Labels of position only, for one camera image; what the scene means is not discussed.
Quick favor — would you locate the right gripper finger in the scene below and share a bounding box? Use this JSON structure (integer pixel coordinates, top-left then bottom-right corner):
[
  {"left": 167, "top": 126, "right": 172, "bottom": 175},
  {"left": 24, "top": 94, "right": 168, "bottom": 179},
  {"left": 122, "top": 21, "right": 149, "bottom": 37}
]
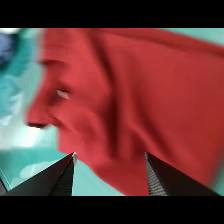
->
[{"left": 3, "top": 151, "right": 78, "bottom": 197}]

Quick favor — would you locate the teal garment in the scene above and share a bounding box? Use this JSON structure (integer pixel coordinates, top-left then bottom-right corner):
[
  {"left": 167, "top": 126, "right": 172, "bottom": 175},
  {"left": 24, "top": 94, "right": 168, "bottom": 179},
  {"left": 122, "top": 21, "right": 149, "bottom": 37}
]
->
[{"left": 0, "top": 29, "right": 38, "bottom": 120}]

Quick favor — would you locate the red T-shirt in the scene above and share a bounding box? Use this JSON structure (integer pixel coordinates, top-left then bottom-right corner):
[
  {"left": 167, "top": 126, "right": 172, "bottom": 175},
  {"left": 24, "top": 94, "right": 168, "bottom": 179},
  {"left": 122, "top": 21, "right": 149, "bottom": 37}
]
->
[{"left": 25, "top": 28, "right": 224, "bottom": 197}]

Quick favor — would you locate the blue garment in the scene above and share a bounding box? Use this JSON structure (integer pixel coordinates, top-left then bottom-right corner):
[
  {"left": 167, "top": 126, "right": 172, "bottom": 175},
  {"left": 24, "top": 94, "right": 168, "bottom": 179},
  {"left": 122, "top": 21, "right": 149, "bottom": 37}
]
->
[{"left": 0, "top": 32, "right": 20, "bottom": 68}]

